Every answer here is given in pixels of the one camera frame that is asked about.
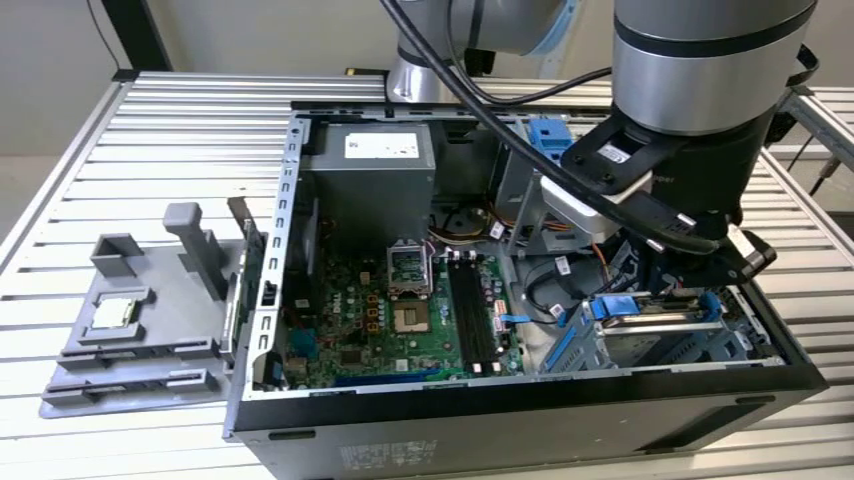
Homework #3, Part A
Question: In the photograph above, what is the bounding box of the silver camera box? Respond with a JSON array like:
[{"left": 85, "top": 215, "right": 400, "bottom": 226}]
[{"left": 539, "top": 177, "right": 629, "bottom": 236}]

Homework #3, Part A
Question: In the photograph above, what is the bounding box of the black looped wire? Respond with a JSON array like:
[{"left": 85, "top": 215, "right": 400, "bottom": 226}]
[{"left": 523, "top": 257, "right": 606, "bottom": 329}]

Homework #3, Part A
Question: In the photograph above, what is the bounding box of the small black camera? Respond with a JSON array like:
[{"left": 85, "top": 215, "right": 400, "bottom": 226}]
[{"left": 723, "top": 224, "right": 779, "bottom": 277}]

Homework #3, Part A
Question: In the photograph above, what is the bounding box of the aluminium frame rail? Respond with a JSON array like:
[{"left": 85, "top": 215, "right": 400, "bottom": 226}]
[{"left": 759, "top": 84, "right": 854, "bottom": 201}]

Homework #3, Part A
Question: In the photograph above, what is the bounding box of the blue plastic drive latch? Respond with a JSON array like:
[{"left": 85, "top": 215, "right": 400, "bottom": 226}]
[{"left": 526, "top": 117, "right": 576, "bottom": 166}]

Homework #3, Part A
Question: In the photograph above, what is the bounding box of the green graphics card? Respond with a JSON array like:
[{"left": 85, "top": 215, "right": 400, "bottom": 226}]
[{"left": 223, "top": 196, "right": 268, "bottom": 361}]

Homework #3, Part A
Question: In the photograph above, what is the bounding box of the blue expansion slot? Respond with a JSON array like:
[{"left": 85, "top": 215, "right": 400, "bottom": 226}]
[{"left": 332, "top": 368, "right": 446, "bottom": 387}]

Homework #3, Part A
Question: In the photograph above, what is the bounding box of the yellow black wire bundle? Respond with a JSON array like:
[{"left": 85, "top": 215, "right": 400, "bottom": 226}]
[{"left": 426, "top": 206, "right": 510, "bottom": 250}]

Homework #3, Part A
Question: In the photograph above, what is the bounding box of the metal disk bay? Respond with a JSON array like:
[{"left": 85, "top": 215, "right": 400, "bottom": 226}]
[{"left": 543, "top": 292, "right": 775, "bottom": 374}]

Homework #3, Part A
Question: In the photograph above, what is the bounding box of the black open PC case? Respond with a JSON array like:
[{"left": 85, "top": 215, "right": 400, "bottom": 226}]
[{"left": 222, "top": 99, "right": 831, "bottom": 480}]

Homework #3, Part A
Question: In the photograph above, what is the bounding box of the hard disk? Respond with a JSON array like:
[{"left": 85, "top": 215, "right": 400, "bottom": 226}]
[{"left": 543, "top": 292, "right": 726, "bottom": 374}]

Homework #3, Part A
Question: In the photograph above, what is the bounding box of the black metal post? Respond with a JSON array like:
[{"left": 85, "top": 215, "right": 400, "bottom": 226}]
[{"left": 99, "top": 0, "right": 175, "bottom": 81}]

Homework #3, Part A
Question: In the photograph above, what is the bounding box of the silver CPU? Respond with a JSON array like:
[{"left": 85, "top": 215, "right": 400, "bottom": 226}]
[{"left": 92, "top": 298, "right": 145, "bottom": 329}]

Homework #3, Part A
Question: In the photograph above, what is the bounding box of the orange power wire black plug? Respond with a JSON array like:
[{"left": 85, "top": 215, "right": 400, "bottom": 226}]
[{"left": 586, "top": 234, "right": 615, "bottom": 287}]

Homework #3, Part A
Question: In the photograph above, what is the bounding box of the CPU socket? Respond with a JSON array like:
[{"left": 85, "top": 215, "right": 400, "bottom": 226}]
[{"left": 391, "top": 299, "right": 432, "bottom": 335}]

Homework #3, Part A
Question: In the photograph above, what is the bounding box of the metal socket cover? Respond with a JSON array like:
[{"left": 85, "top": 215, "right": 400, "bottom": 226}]
[{"left": 386, "top": 239, "right": 435, "bottom": 300}]

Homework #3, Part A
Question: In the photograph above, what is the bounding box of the grey power supply unit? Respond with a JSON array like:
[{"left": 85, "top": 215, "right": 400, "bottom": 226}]
[{"left": 311, "top": 123, "right": 438, "bottom": 251}]

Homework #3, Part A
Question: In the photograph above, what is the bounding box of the grey metal drive cage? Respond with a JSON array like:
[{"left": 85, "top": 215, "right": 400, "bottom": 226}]
[{"left": 492, "top": 117, "right": 602, "bottom": 256}]

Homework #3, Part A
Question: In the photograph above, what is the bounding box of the black camera bracket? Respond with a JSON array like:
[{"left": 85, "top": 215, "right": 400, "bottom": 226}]
[{"left": 559, "top": 117, "right": 675, "bottom": 196}]

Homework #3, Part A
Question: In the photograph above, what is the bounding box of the grey plastic parts rack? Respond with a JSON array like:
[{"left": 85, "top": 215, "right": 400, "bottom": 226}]
[{"left": 37, "top": 201, "right": 268, "bottom": 419}]

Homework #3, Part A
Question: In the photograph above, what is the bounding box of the black RAM slot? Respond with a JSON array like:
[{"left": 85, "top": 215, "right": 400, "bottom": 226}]
[
  {"left": 447, "top": 252, "right": 480, "bottom": 377},
  {"left": 455, "top": 252, "right": 488, "bottom": 377},
  {"left": 464, "top": 252, "right": 496, "bottom": 377}
]

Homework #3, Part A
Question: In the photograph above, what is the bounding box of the green motherboard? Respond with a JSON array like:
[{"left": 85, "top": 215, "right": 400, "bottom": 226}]
[{"left": 279, "top": 244, "right": 528, "bottom": 389}]

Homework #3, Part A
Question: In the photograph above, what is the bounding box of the thick black camera cable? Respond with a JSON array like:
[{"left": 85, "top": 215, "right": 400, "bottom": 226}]
[{"left": 379, "top": 0, "right": 726, "bottom": 254}]

